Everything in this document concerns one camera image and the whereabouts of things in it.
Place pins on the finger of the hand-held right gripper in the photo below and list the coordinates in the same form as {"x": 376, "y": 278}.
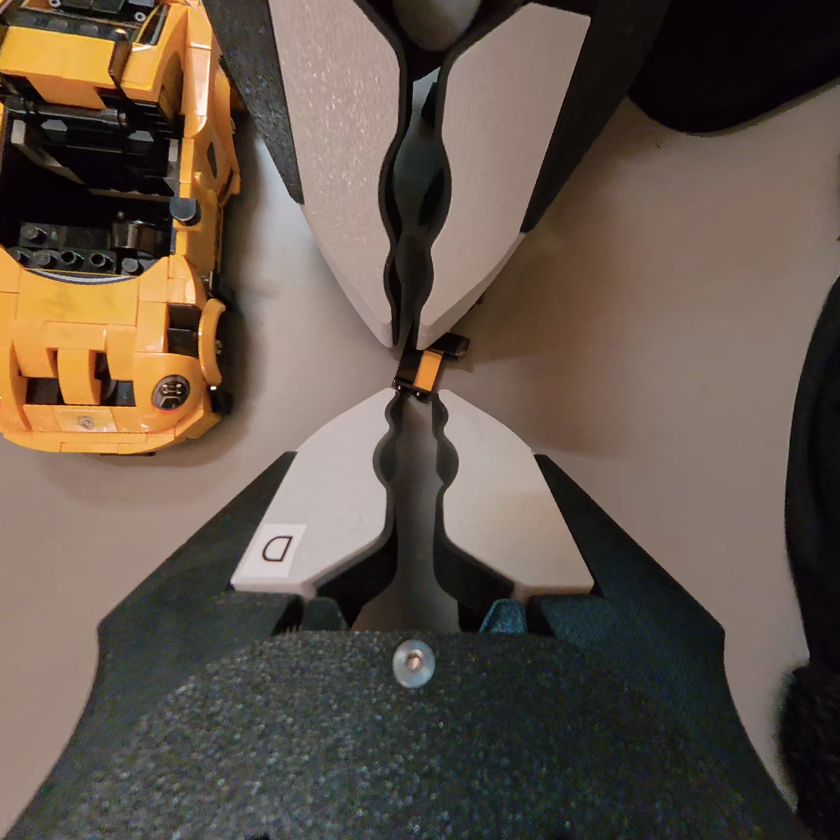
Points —
{"x": 341, "y": 131}
{"x": 505, "y": 131}

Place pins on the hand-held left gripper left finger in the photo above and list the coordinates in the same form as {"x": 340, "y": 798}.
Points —
{"x": 328, "y": 499}

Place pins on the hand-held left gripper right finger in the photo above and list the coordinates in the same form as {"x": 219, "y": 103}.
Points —
{"x": 512, "y": 518}

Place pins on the black yellow lego strip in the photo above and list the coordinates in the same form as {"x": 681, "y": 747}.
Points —
{"x": 428, "y": 371}

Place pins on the yellow lego car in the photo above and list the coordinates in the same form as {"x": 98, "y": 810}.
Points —
{"x": 98, "y": 262}

